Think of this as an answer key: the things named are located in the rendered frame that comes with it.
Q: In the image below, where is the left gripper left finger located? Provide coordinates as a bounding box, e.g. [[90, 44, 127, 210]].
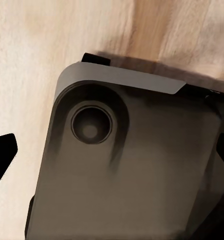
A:
[[0, 133, 18, 180]]

